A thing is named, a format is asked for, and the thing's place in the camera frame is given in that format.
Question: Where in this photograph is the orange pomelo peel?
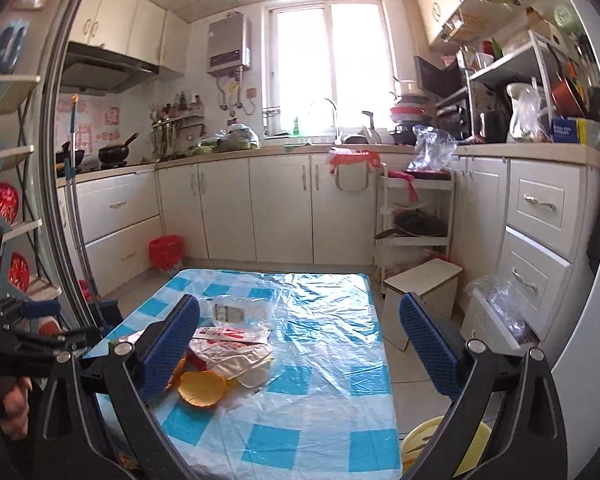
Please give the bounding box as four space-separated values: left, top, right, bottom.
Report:
177 370 228 408

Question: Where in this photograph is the yellow trash bucket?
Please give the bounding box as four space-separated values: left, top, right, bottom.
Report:
401 415 493 478

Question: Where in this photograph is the red lined trash bin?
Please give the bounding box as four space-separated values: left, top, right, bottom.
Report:
149 235 184 273

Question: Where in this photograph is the person's left hand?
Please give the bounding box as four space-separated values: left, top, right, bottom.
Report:
0 377 32 441

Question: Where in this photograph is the red orange food package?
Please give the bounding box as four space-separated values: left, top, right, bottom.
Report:
166 352 207 390

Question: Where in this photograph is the small white stool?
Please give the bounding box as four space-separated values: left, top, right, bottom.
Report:
379 258 463 351

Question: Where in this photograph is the blue dustpan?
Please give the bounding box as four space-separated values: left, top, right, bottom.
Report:
82 298 123 337

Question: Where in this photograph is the clear bag in drawer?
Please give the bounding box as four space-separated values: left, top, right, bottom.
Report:
465 275 528 342

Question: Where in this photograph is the red white snack wrapper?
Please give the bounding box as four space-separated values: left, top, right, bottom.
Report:
187 327 274 389

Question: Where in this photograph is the clear plastic bottle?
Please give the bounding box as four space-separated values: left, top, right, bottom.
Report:
199 295 274 328

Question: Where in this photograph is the black frying pan on cart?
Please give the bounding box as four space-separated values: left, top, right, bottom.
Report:
375 209 447 240

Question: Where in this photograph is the blue checkered plastic tablecloth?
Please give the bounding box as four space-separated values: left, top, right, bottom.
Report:
111 269 401 479

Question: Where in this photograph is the white tiered storage cart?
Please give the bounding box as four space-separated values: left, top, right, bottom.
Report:
375 164 455 280

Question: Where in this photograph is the mop pole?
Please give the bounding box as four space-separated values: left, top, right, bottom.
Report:
64 93 106 331

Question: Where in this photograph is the clear plastic bag on cart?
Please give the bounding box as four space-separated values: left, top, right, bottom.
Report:
407 125 457 172

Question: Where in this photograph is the black wok on stove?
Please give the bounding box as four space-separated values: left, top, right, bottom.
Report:
98 132 139 165

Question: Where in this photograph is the red bag on cabinet hook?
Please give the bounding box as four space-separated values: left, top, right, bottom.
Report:
327 148 381 174

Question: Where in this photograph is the bag of vegetables on counter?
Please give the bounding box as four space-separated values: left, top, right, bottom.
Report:
193 122 261 155

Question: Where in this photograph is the green bottle at window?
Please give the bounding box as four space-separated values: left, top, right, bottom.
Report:
292 117 300 136

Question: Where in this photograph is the range hood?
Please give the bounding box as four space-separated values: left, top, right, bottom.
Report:
60 41 159 96

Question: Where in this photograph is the white folding rack with decorations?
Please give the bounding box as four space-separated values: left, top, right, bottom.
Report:
0 20 61 302

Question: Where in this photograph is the metal counter shelf rack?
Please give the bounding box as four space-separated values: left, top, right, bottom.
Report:
456 29 600 143

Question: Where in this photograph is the white gas water heater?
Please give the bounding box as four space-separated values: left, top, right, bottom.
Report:
207 12 251 77

